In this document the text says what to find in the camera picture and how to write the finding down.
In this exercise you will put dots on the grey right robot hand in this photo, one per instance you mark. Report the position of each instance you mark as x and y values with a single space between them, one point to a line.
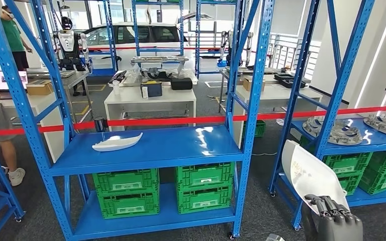
339 229

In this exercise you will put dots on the white table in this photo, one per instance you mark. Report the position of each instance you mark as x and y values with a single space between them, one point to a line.
279 94
43 103
166 96

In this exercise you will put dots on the black hard case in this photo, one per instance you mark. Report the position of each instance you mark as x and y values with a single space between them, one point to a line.
181 83

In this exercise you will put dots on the long black parts tray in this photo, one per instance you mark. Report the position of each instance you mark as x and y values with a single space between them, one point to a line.
118 76

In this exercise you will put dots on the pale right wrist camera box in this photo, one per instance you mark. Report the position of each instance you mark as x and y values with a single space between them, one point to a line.
274 238

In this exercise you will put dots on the blue steel shelving rack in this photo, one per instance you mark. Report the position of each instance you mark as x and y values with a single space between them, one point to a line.
153 146
8 199
198 33
379 143
135 26
110 33

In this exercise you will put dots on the red barrier tape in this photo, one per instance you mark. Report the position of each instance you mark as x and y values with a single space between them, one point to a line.
166 120
166 48

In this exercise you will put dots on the white car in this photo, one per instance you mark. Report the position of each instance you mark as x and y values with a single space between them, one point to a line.
124 58

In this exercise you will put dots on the white plastic car trim part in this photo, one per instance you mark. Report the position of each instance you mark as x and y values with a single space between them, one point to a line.
309 173
116 143

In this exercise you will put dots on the dark curved car part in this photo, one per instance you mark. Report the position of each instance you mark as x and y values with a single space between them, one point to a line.
154 75

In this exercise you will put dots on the open laptop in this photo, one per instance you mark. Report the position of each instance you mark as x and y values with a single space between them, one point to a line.
1 81

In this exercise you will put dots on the long grey metal part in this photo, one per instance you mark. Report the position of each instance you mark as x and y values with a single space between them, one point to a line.
159 59

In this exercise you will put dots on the blue yellow tool bag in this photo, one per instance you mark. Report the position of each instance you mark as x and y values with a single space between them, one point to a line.
154 89

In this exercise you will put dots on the black white humanoid robot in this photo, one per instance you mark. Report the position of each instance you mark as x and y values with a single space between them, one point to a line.
67 43
249 46

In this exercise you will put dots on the white plastic bottle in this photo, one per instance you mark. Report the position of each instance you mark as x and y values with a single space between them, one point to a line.
116 88

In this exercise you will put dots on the black stanchion post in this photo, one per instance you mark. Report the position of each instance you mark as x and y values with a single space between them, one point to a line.
99 124

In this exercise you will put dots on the cardboard box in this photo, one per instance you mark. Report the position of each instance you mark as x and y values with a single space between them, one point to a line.
248 85
38 89

